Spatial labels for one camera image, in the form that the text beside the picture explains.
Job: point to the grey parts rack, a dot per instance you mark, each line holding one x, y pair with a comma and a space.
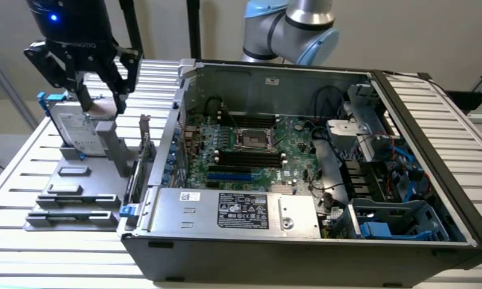
84, 186

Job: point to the beige square CPU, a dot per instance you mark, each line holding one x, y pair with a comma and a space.
103, 107

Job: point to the blue plastic disk cage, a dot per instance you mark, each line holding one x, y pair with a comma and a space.
393, 221

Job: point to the black fan shroud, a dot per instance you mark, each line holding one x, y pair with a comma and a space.
365, 179

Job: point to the silver chipset heatsink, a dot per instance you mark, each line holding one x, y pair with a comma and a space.
284, 189

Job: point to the grey metal disk bay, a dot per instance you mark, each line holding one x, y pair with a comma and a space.
360, 126

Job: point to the silver power supply unit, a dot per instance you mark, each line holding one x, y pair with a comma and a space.
233, 212

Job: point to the green graphics card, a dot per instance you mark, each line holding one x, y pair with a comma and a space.
143, 156

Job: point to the black expansion slot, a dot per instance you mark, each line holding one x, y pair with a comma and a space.
227, 169

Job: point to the metal CPU socket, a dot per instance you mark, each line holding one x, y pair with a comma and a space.
253, 138

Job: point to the black stand pole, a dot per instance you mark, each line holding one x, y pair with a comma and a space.
194, 28
130, 27

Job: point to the silver disk with blue bracket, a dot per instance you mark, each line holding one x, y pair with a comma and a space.
74, 132

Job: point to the green motherboard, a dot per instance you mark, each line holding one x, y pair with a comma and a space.
249, 159

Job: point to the thin socket locking lever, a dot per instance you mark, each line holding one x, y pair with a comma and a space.
280, 142

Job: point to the black open PC case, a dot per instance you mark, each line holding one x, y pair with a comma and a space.
305, 253

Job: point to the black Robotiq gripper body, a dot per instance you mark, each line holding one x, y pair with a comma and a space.
74, 27

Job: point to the black RAM slot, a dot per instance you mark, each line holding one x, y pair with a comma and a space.
250, 164
251, 152
250, 160
251, 156

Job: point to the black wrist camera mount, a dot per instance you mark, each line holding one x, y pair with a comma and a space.
44, 64

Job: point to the blue case latch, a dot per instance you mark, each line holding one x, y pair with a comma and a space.
129, 209

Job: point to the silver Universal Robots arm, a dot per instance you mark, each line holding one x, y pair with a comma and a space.
289, 30

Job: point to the blue expansion slot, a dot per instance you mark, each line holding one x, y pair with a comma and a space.
229, 177

